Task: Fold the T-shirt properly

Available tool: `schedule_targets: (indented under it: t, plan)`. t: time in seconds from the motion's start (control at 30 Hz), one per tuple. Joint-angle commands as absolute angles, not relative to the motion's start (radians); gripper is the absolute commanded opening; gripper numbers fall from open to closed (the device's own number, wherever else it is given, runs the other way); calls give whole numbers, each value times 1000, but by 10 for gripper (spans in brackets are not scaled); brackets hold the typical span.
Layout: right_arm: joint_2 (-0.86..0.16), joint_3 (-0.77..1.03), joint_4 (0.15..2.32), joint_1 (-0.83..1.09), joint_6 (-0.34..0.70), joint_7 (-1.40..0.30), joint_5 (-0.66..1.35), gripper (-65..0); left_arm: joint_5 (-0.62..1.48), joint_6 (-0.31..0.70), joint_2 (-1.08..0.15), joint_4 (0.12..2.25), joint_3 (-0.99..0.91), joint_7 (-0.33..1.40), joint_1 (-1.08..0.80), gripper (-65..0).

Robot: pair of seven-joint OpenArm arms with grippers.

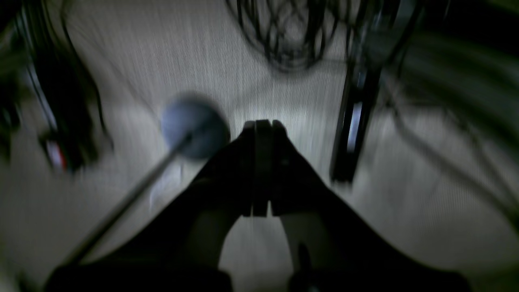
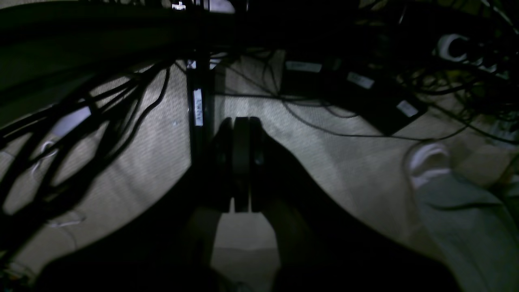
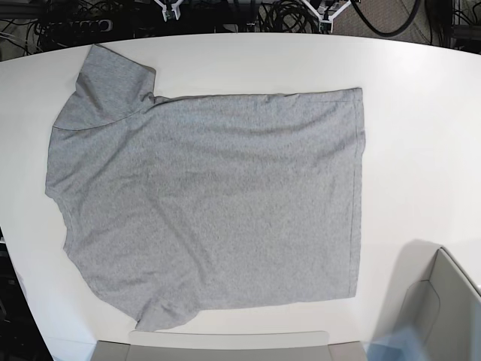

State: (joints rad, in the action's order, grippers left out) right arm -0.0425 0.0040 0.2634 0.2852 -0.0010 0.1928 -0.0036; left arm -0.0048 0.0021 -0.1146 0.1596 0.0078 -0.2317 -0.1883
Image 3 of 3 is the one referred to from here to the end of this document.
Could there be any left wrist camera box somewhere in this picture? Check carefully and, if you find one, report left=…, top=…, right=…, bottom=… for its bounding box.
left=319, top=20, right=332, bottom=34

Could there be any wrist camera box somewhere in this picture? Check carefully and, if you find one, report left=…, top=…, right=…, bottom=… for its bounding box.
left=319, top=20, right=332, bottom=34
left=162, top=8, right=180, bottom=22

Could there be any grey box at right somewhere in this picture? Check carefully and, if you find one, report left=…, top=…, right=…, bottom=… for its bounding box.
left=402, top=247, right=480, bottom=360

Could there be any black cable bundle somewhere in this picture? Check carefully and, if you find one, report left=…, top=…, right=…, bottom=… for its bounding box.
left=259, top=0, right=330, bottom=35

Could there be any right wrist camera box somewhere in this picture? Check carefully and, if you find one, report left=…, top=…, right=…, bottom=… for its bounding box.
left=162, top=8, right=180, bottom=22

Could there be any grey T-shirt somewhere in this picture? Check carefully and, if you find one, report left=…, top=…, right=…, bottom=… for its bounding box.
left=45, top=46, right=366, bottom=331

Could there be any blue blurred object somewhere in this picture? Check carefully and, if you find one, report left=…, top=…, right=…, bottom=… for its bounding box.
left=364, top=326, right=425, bottom=361

